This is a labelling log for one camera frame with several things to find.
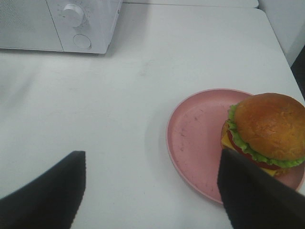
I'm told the white round door button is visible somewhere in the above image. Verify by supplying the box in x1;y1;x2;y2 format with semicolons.
73;34;91;49

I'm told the white microwave oven body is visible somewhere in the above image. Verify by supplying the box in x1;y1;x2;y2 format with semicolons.
0;0;123;55

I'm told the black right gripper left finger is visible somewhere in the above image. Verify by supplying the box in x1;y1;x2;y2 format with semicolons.
0;151;85;229

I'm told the pink round plate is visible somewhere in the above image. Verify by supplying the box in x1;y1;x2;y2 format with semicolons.
165;88;305;205

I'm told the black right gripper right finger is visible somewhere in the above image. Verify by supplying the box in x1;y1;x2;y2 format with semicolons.
217;149;305;229

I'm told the white round knob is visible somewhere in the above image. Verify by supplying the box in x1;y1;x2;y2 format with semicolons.
61;3;84;27

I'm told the toy burger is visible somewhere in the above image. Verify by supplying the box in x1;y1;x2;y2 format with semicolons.
221;93;305;176

